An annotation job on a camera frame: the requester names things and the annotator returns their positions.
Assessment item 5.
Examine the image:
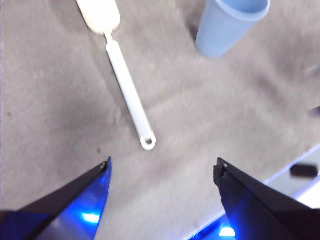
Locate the blue ribbed plastic cup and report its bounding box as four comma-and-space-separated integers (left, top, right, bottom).
194, 0, 272, 60

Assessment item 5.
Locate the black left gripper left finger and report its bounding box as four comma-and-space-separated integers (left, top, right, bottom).
0, 156, 113, 240

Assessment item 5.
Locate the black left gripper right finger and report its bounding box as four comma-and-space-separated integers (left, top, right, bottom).
213, 157, 320, 240

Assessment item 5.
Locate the small black box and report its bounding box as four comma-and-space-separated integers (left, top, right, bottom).
290, 163, 319, 178

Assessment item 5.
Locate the grey-handled sponge cup brush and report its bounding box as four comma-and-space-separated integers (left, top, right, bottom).
76, 0, 157, 152

